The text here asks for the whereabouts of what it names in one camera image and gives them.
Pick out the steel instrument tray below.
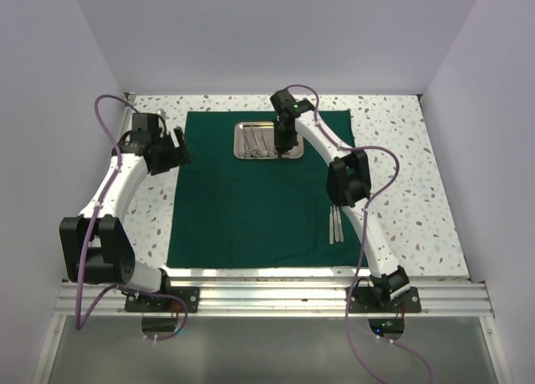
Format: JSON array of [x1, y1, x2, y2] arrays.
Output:
[[233, 120, 278, 161]]

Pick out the aluminium left rail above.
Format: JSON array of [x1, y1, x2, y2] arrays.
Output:
[[74, 91, 137, 281]]

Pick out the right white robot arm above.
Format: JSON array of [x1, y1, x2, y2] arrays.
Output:
[[270, 88, 410, 311]]

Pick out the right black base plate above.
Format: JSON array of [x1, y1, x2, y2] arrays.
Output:
[[349, 286, 422, 314]]

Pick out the steel surgical scissors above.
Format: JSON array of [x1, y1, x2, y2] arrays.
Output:
[[242, 128, 259, 158]]

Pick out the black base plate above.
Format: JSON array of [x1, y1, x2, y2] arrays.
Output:
[[125, 286, 201, 313], [349, 286, 422, 314]]

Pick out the steel forceps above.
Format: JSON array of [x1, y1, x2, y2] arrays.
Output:
[[260, 131, 271, 157]]

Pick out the aluminium front rail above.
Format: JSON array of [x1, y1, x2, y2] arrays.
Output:
[[53, 279, 494, 318]]

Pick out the steel scalpel handle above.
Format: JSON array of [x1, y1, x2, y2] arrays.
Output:
[[337, 207, 344, 243], [329, 206, 335, 245], [332, 206, 340, 243]]

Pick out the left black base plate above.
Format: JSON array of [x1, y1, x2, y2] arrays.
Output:
[[125, 286, 201, 313]]

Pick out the aluminium rail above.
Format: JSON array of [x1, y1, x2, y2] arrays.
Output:
[[74, 91, 137, 281], [53, 279, 494, 318]]

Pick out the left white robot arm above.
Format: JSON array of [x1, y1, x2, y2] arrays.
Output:
[[59, 112, 193, 311]]

